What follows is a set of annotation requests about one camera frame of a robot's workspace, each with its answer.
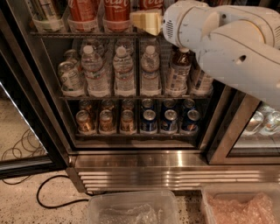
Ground gold can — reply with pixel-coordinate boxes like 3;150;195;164
99;109;115;134
121;110;136;134
75;110;95;135

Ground clear plastic bin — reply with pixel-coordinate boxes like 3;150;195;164
87;191;179;224

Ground black power cable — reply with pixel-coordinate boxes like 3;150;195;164
36;174;95;210

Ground blue pepsi can front middle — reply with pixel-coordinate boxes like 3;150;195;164
161;109;178;131

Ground blue pepsi can front right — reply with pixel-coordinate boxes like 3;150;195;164
181;109;200;132

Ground clear water bottle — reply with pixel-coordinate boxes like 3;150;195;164
113;46;136;96
141;45;160;96
81;45;110;97

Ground blue pepsi can front left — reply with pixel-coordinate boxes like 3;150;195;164
141;109;157;133

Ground open glass fridge door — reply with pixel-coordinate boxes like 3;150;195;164
0;11;67;186

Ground closed right fridge door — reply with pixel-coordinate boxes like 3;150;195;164
206;86;280;165

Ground brown tea bottle right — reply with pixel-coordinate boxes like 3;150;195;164
191;66;214;95

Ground plastic bin with bubble wrap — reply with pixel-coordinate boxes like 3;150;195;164
200;183;280;224

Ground red coke can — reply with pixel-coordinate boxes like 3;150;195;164
67;0;98;32
139;0;164;10
104;0;130;32

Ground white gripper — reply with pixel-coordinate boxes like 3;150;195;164
129;0;201;49

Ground clear water bottle left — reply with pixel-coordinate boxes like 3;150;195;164
81;45;110;97

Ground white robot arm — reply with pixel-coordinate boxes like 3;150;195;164
129;0;280;109

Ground clear water bottle middle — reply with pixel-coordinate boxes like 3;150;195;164
113;46;136;96

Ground green white can top shelf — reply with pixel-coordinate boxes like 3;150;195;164
30;0;64;32

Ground brown tea bottle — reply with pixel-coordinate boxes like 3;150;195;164
165;48;192;97
191;66;214;95

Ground gold can front right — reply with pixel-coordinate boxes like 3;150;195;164
121;110;136;134

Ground blue pepsi can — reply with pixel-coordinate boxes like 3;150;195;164
141;109;157;133
181;109;200;132
161;109;178;131

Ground clear water bottle right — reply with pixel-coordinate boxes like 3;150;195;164
141;45;160;96

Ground stainless steel fridge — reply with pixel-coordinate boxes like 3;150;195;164
0;0;280;192

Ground gold can front middle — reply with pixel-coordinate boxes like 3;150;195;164
99;109;115;134

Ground brown tea bottle left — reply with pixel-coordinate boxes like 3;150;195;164
165;48;192;97

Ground gold can front left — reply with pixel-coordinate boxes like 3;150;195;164
75;110;95;135

